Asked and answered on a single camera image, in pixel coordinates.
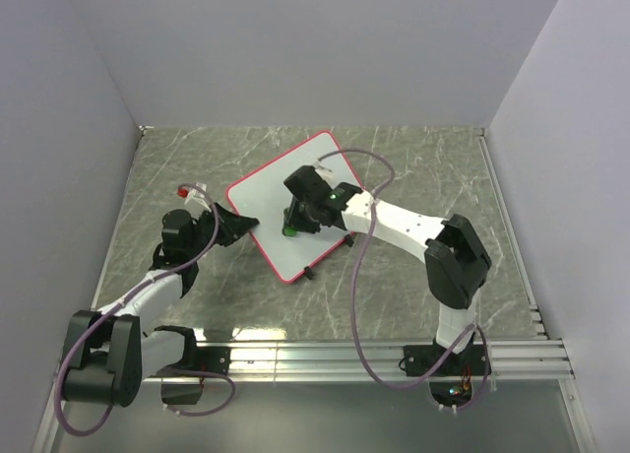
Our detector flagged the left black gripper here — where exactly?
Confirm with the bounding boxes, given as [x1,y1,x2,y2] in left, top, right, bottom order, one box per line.
[187,202,257,258]

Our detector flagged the green whiteboard eraser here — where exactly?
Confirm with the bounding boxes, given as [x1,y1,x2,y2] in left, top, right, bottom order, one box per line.
[282,224,298,237]

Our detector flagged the pink framed whiteboard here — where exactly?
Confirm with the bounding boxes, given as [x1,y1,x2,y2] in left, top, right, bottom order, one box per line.
[226,131,348,284]

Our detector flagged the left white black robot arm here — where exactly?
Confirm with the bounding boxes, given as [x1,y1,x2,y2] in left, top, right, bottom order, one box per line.
[55,204,259,407]

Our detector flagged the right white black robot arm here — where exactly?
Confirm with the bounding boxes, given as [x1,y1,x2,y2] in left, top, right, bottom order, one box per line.
[283,165,492,374]

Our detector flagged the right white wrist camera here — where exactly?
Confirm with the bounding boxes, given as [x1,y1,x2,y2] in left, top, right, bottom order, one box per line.
[313,162,335,184]

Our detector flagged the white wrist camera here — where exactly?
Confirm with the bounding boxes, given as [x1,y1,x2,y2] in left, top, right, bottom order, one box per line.
[313,162,335,184]
[177,182,211,215]

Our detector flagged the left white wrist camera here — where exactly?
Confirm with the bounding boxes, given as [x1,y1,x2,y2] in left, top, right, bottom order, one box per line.
[177,182,211,215]

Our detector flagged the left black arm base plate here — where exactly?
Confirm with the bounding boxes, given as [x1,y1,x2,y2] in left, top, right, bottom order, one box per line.
[184,345,231,375]

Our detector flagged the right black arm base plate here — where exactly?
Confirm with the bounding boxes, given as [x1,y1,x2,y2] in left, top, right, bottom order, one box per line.
[399,344,492,377]

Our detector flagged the aluminium mounting rail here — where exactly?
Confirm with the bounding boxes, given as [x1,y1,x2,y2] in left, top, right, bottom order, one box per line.
[199,340,574,383]

